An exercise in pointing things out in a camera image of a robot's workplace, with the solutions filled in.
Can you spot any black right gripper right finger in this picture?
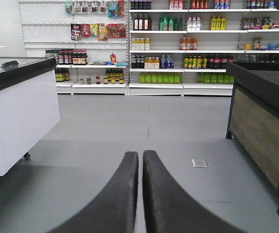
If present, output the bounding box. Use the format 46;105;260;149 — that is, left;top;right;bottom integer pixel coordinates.
142;150;242;233

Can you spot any white supermarket shelving unit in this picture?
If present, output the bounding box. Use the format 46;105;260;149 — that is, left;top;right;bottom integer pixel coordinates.
18;0;279;96

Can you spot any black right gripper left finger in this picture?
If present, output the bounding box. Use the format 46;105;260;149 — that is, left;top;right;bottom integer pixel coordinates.
50;151;139;233

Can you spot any white chest freezer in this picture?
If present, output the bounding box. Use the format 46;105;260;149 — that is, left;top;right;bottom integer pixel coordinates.
0;57;60;176

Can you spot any dark wooden display stand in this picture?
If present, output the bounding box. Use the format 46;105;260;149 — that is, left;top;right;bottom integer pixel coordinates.
226;62;279;216

